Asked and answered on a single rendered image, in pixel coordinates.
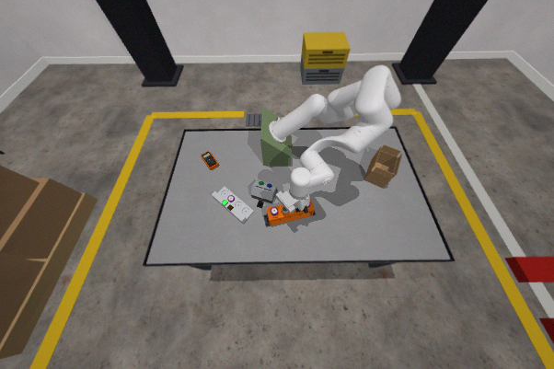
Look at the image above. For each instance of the orange test tube rack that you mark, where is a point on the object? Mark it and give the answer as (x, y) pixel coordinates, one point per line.
(286, 217)

